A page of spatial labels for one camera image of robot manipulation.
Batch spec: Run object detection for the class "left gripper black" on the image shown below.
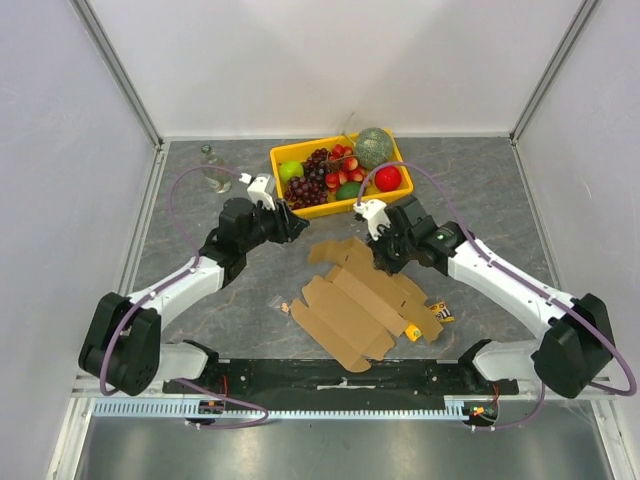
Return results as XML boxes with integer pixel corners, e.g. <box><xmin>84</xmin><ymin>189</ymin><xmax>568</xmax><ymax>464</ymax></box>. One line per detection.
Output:
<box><xmin>240</xmin><ymin>197</ymin><xmax>310</xmax><ymax>253</ymax></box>

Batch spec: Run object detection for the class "brown cardboard box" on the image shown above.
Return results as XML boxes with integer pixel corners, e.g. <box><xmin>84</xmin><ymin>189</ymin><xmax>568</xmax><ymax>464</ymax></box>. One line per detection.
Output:
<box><xmin>291</xmin><ymin>237</ymin><xmax>443</xmax><ymax>373</ymax></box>

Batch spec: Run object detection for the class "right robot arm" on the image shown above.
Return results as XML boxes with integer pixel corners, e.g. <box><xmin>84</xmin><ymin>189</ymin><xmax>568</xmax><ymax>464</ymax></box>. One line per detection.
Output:
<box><xmin>354</xmin><ymin>195</ymin><xmax>614</xmax><ymax>399</ymax></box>

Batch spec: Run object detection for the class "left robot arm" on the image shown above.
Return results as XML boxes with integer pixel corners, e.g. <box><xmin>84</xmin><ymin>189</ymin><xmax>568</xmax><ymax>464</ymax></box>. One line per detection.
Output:
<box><xmin>78</xmin><ymin>198</ymin><xmax>310</xmax><ymax>396</ymax></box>

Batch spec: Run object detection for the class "dark purple grape bunch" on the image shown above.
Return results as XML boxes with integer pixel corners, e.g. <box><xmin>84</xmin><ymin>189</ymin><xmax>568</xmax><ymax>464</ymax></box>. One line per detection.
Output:
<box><xmin>284</xmin><ymin>148</ymin><xmax>329</xmax><ymax>210</ymax></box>

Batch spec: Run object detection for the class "green apple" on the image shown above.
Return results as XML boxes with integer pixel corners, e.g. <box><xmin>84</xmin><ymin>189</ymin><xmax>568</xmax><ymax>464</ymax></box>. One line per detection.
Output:
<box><xmin>278</xmin><ymin>161</ymin><xmax>304</xmax><ymax>183</ymax></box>

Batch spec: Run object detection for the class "green lime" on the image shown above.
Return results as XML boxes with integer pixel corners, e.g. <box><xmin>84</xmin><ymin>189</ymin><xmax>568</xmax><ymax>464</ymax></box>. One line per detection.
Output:
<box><xmin>335</xmin><ymin>182</ymin><xmax>366</xmax><ymax>201</ymax></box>

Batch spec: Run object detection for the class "red apple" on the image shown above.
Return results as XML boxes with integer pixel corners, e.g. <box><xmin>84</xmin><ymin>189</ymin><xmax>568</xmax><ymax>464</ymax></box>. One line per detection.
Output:
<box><xmin>374</xmin><ymin>165</ymin><xmax>402</xmax><ymax>192</ymax></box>

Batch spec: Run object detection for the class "yellow plastic tray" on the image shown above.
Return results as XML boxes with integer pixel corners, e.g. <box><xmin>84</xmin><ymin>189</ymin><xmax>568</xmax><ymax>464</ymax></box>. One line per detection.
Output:
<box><xmin>270</xmin><ymin>133</ymin><xmax>414</xmax><ymax>219</ymax></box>

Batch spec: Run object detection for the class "yellow candy bag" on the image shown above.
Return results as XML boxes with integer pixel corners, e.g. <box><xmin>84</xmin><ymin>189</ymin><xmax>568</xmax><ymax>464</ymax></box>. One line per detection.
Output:
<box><xmin>404</xmin><ymin>302</ymin><xmax>455</xmax><ymax>342</ymax></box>

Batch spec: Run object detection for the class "clear glass bottle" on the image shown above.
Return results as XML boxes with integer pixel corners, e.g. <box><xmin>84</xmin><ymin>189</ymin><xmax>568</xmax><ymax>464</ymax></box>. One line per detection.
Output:
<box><xmin>201</xmin><ymin>144</ymin><xmax>231</xmax><ymax>194</ymax></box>

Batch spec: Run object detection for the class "green netted melon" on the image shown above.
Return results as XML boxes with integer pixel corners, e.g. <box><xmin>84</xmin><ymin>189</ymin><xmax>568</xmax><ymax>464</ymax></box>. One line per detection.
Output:
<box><xmin>354</xmin><ymin>127</ymin><xmax>394</xmax><ymax>170</ymax></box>

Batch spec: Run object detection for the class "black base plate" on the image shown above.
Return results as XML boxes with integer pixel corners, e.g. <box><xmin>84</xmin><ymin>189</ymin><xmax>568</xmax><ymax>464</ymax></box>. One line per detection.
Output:
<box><xmin>193</xmin><ymin>359</ymin><xmax>519</xmax><ymax>396</ymax></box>

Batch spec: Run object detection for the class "grey slotted cable duct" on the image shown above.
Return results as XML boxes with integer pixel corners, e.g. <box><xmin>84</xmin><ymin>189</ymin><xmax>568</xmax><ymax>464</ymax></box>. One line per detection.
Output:
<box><xmin>93</xmin><ymin>398</ymin><xmax>497</xmax><ymax>422</ymax></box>

